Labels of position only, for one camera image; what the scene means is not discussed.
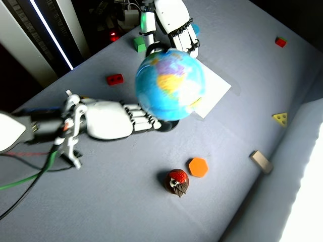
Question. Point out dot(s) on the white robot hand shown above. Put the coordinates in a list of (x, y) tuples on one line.
[(108, 121), (171, 15)]

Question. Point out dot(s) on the blue desk globe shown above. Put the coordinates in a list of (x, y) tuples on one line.
[(171, 88)]

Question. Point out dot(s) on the blue cylinder block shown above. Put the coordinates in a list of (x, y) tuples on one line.
[(197, 29)]

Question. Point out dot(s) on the red rectangular block with holes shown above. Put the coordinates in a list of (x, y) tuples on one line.
[(114, 79)]

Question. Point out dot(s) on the green cube block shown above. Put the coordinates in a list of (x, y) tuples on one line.
[(138, 45)]

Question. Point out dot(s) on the red indicator light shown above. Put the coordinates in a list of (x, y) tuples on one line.
[(113, 36)]

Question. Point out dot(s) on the grey table cloth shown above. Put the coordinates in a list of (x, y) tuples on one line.
[(101, 201)]

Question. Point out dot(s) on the white paper sheet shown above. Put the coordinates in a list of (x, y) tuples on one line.
[(217, 88)]

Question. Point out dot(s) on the chocolate cupcake toy with strawberry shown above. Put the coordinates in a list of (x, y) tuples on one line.
[(176, 182)]

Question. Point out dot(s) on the orange hexagon block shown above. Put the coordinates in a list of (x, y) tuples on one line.
[(198, 167)]

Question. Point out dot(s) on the robot body column with light strip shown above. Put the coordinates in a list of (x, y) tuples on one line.
[(25, 50)]

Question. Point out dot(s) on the red cube with green face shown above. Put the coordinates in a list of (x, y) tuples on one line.
[(280, 43)]

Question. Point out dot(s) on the yellow cheese wedge toy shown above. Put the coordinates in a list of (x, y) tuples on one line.
[(280, 119)]

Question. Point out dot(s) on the plain wooden rectangular block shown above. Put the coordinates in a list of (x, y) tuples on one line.
[(261, 161)]

